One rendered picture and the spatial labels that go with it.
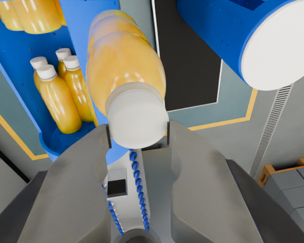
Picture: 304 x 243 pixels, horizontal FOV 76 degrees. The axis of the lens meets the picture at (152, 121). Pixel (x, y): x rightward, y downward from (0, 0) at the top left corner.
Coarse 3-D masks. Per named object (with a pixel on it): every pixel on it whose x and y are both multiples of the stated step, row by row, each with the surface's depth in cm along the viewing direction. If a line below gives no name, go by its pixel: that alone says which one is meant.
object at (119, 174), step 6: (108, 174) 102; (114, 174) 102; (120, 174) 102; (126, 174) 102; (108, 180) 99; (114, 180) 97; (120, 180) 97; (126, 180) 99; (108, 186) 95; (114, 186) 95; (120, 186) 95; (126, 186) 96; (108, 192) 93; (114, 192) 92; (120, 192) 92; (126, 192) 94; (108, 198) 93; (114, 198) 93; (120, 198) 94
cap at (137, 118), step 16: (128, 96) 12; (144, 96) 12; (112, 112) 12; (128, 112) 11; (144, 112) 12; (160, 112) 12; (112, 128) 12; (128, 128) 12; (144, 128) 12; (160, 128) 13; (128, 144) 13; (144, 144) 13
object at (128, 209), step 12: (60, 48) 61; (108, 168) 103; (120, 168) 104; (132, 180) 113; (144, 180) 126; (132, 192) 122; (120, 204) 129; (132, 204) 132; (120, 216) 141; (132, 216) 144; (132, 228) 156; (144, 228) 156
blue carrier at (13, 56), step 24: (0, 0) 26; (72, 0) 29; (96, 0) 32; (0, 24) 44; (72, 24) 31; (0, 48) 44; (24, 48) 50; (48, 48) 55; (72, 48) 58; (24, 72) 51; (24, 96) 51; (48, 120) 62; (48, 144) 59; (72, 144) 60
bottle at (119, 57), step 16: (96, 16) 24; (112, 16) 21; (128, 16) 23; (96, 32) 19; (112, 32) 17; (128, 32) 17; (96, 48) 16; (112, 48) 14; (128, 48) 14; (144, 48) 15; (96, 64) 14; (112, 64) 13; (128, 64) 13; (144, 64) 14; (160, 64) 15; (96, 80) 14; (112, 80) 13; (128, 80) 13; (144, 80) 13; (160, 80) 14; (96, 96) 14; (112, 96) 13; (160, 96) 14
